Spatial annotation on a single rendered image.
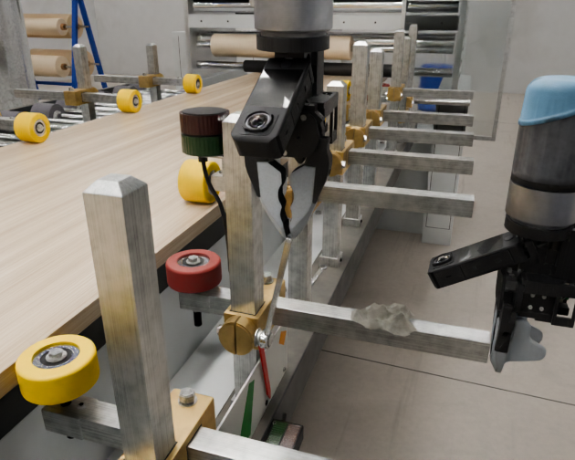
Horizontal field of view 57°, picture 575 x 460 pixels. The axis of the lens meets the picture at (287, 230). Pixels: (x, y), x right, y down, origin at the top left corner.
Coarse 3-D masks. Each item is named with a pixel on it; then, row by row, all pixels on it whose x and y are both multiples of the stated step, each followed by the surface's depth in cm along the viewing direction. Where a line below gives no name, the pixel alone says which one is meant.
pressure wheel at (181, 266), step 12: (180, 252) 79; (192, 252) 79; (204, 252) 79; (168, 264) 76; (180, 264) 76; (192, 264) 76; (204, 264) 76; (216, 264) 76; (168, 276) 75; (180, 276) 74; (192, 276) 73; (204, 276) 74; (216, 276) 76; (180, 288) 74; (192, 288) 74; (204, 288) 75
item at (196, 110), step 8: (184, 112) 62; (192, 112) 62; (200, 112) 62; (208, 112) 62; (216, 112) 62; (224, 112) 62; (192, 136) 62; (200, 136) 61; (208, 136) 62; (216, 136) 62; (200, 160) 65; (224, 168) 63; (208, 176) 66; (224, 176) 64; (208, 184) 66; (216, 200) 67; (224, 208) 67; (224, 216) 67; (224, 224) 67
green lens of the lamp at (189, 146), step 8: (184, 136) 62; (184, 144) 63; (192, 144) 62; (200, 144) 62; (208, 144) 62; (216, 144) 62; (184, 152) 63; (192, 152) 62; (200, 152) 62; (208, 152) 62; (216, 152) 62
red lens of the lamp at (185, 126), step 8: (184, 120) 61; (192, 120) 61; (200, 120) 61; (208, 120) 61; (216, 120) 61; (184, 128) 62; (192, 128) 61; (200, 128) 61; (208, 128) 61; (216, 128) 61
